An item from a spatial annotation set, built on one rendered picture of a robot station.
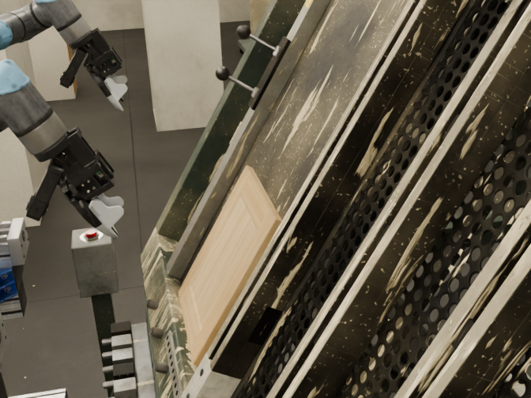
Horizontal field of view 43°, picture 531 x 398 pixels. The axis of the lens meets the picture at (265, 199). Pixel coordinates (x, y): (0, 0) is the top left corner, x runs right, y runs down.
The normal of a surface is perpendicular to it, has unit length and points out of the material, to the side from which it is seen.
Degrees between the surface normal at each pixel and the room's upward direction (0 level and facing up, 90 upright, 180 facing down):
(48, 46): 90
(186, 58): 90
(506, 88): 90
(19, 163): 90
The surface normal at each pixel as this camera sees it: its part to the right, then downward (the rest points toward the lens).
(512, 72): 0.23, 0.42
